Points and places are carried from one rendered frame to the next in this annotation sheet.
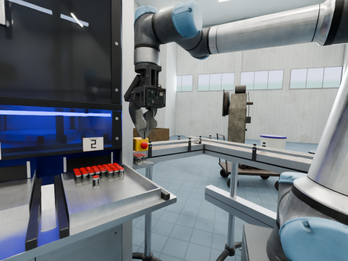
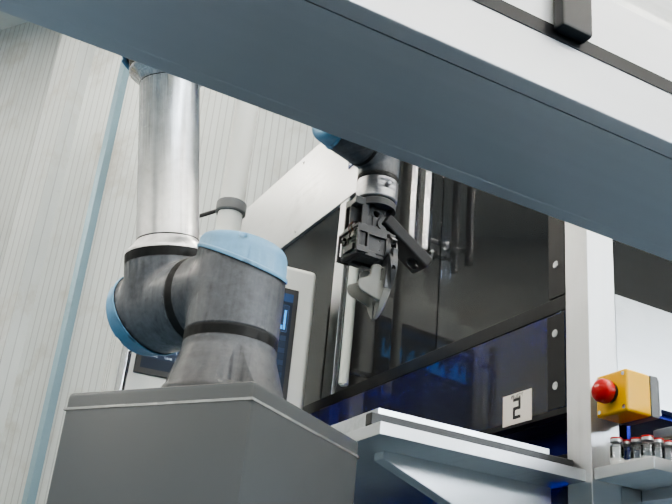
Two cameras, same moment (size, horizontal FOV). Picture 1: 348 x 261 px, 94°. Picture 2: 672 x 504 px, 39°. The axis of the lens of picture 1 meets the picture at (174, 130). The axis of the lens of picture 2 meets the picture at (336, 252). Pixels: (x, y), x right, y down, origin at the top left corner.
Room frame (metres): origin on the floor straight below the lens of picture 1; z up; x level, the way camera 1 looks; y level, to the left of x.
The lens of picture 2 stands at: (0.72, -1.39, 0.51)
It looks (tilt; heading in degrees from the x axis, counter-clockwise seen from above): 25 degrees up; 101
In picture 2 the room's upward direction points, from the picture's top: 6 degrees clockwise
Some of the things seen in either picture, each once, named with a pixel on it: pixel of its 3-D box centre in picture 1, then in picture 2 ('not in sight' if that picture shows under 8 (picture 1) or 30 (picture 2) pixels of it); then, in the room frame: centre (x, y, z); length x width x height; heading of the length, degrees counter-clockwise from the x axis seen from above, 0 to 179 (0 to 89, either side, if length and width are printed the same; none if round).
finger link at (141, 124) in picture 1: (142, 124); (362, 294); (0.48, 0.09, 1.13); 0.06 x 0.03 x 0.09; 38
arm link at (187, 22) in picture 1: (180, 27); (351, 130); (0.45, -0.01, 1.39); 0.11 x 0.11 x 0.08; 59
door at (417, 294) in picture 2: not in sight; (389, 265); (0.42, 0.80, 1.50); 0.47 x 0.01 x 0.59; 128
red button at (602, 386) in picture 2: (143, 145); (605, 391); (0.88, 0.16, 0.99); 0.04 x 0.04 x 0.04; 38
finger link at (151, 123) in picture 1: (151, 124); (372, 288); (0.49, 0.07, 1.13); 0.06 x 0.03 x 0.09; 38
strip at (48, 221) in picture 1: (48, 204); not in sight; (0.42, 0.34, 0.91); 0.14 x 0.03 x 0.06; 38
